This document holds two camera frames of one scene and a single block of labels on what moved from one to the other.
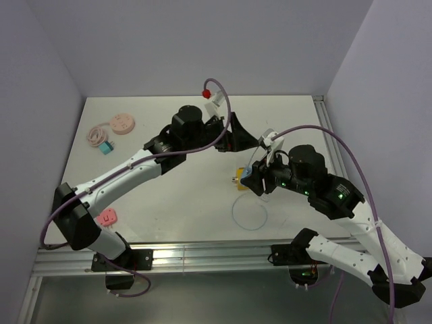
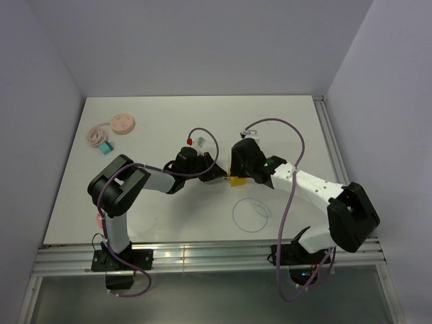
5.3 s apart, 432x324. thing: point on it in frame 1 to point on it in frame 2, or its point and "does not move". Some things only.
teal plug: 106,147 does not move
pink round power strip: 122,123 does not move
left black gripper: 239,139 to 216,173
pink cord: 96,135 does not move
